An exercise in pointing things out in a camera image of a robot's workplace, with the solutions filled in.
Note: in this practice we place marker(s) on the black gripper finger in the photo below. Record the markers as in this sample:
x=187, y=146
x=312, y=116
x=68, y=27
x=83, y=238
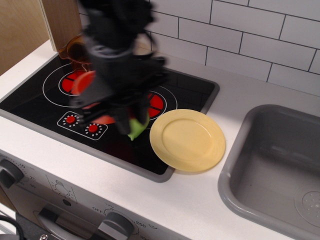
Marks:
x=140, y=110
x=122, y=121

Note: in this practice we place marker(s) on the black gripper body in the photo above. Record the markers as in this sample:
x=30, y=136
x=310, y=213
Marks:
x=121, y=78

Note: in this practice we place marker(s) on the red plastic cup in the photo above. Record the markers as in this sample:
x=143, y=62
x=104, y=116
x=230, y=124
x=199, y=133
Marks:
x=81, y=83

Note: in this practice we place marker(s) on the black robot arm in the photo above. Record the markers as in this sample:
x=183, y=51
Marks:
x=115, y=23

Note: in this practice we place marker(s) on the yellow plastic plate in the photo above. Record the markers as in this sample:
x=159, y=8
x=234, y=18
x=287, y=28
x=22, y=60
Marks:
x=187, y=140

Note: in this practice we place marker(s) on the green plastic pear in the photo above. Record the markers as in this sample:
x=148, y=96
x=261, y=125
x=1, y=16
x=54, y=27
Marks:
x=136, y=128

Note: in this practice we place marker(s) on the amber transparent pot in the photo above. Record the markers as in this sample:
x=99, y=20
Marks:
x=75, y=51

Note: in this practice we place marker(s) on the black toy stovetop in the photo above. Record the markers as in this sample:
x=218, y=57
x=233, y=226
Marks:
x=42, y=103

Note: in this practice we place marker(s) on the grey right oven knob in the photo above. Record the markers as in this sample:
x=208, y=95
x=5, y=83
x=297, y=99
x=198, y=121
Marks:
x=116, y=227

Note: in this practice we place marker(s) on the grey oven knob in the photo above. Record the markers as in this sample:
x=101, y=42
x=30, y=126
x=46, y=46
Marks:
x=116, y=227
x=10, y=174

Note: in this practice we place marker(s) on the grey left oven knob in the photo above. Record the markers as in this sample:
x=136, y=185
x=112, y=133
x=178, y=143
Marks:
x=10, y=174

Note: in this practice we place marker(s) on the grey sink basin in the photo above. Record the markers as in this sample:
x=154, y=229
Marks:
x=272, y=173

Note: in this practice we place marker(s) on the grey oven door handle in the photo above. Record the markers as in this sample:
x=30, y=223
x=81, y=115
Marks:
x=66, y=224

